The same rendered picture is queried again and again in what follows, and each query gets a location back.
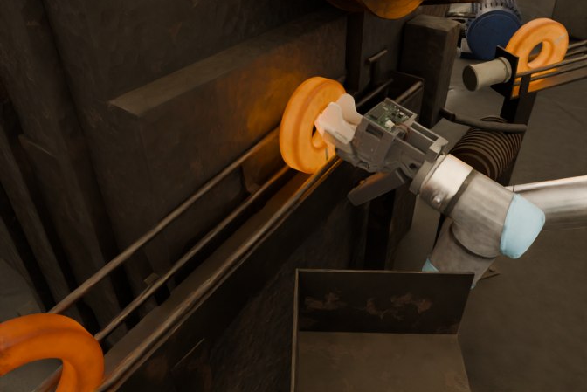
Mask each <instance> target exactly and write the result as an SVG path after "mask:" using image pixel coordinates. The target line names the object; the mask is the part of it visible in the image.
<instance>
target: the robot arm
mask: <svg viewBox="0 0 587 392"><path fill-rule="evenodd" d="M391 105H394V106H395V107H398V108H400V109H401V110H403V111H405V112H406V113H407V114H406V115H405V114H403V113H401V112H399V111H398V110H396V109H395V108H393V107H392V106H391ZM416 117H417V115H416V114H414V113H413V112H411V111H409V110H408V109H406V108H404V107H402V106H400V105H398V104H397V103H396V102H394V101H392V100H390V99H388V98H386V99H385V102H381V103H379V104H378V105H377V106H375V107H374V108H373V109H371V110H370V111H369V112H368V113H366V114H365V115H364V116H362V115H360V114H359V113H358V112H357V111H356V107H355V101H354V98H353V97H352V96H351V95H349V94H347V93H345V94H343V95H342V96H341V97H340V98H339V100H338V101H337V102H336V103H334V102H331V103H329V104H328V106H327V108H325V109H324V110H322V111H321V112H320V113H319V115H318V116H317V118H316V120H315V122H314V124H315V126H316V128H317V130H318V131H319V133H320V134H321V135H322V138H323V140H324V141H325V142H326V143H327V144H328V146H329V147H330V148H331V149H332V151H333V152H334V153H335V154H337V155H338V156H339V157H341V158H342V159H343V160H345V161H347V162H350V163H352V164H353V165H354V166H355V167H356V166H358V167H360V168H363V169H365V170H367V171H368V172H376V174H374V175H372V176H370V177H368V178H366V179H362V180H360V181H358V182H357V183H356V184H355V186H354V188H353V189H352V190H351V191H350V192H349V193H348V198H349V200H350V201H351V202H352V203H353V204H354V205H355V206H358V205H360V204H362V203H366V202H369V201H371V200H372V199H374V198H375V197H377V196H380V195H382V194H384V193H386V192H388V191H390V190H392V189H395V188H397V187H399V186H401V185H403V184H405V183H406V182H407V181H408V180H409V179H410V178H412V179H413V181H412V183H411V186H410V188H409V191H411V192H412V193H414V194H415V195H418V194H420V195H419V197H420V199H421V200H423V201H424V202H426V203H428V204H429V205H431V206H432V207H433V208H434V209H436V210H438V211H440V212H441V213H444V215H445V221H444V222H443V225H442V227H441V230H440V233H439V237H438V240H437V243H436V245H435V247H434V249H433V251H432V253H431V254H430V255H428V256H427V258H426V261H425V264H424V266H423V268H422V271H428V272H474V273H475V275H474V279H473V283H472V287H471V288H474V287H475V286H476V282H477V281H478V280H479V279H480V277H481V276H482V275H483V273H484V272H485V271H486V270H487V268H488V267H489V266H490V265H491V264H492V263H493V261H494V260H495V259H496V258H497V256H499V255H500V254H501V253H502V254H503V255H508V256H509V257H511V258H518V257H520V256H521V255H522V254H523V253H524V252H525V251H526V250H527V249H528V247H529V246H530V245H531V244H532V243H533V242H534V240H535V238H536V237H537V235H538V234H539V232H540V231H541V230H560V229H571V228H582V227H587V175H586V176H579V177H572V178H566V179H560V180H553V181H546V182H534V183H528V184H522V185H515V186H508V187H503V186H502V185H500V184H499V183H497V182H495V181H493V180H492V179H490V178H488V177H487V176H485V175H483V174H481V173H480V172H478V171H477V170H475V169H473V168H472V167H471V166H469V165H467V164H466V163H464V162H463V161H461V160H459V159H458V158H456V157H454V156H453V155H446V156H445V153H444V152H443V151H444V149H445V147H446V145H447V143H448V141H447V140H445V139H444V138H442V137H440V136H439V135H437V134H435V133H433V132H432V131H430V130H429V129H427V128H425V127H423V126H421V125H419V124H418V123H417V122H415V121H414V120H415V119H416ZM353 139H355V142H354V143H353V142H352V140H353Z"/></svg>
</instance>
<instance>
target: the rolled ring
mask: <svg viewBox="0 0 587 392"><path fill-rule="evenodd" d="M45 358H59V359H62V361H63V371H62V375H61V378H60V381H59V385H58V386H57V388H56V390H55V392H91V391H92V390H93V389H94V388H95V387H96V386H97V385H98V384H99V383H100V382H101V381H102V379H103V375H104V356H103V353H102V349H101V347H100V344H99V342H98V341H97V340H96V339H95V338H94V337H93V336H92V335H91V334H90V333H89V332H88V331H87V330H86V329H85V328H84V327H83V326H82V325H81V324H80V323H79V322H77V321H76V320H73V319H71V318H69V317H66V316H64V315H59V314H53V313H37V314H31V315H25V316H22V317H18V318H15V319H12V320H7V321H5V322H3V323H0V377H1V376H2V375H5V374H6V373H8V372H10V371H11V370H12V369H14V368H17V367H19V366H22V365H24V364H25V363H28V362H31V361H36V360H40V359H45Z"/></svg>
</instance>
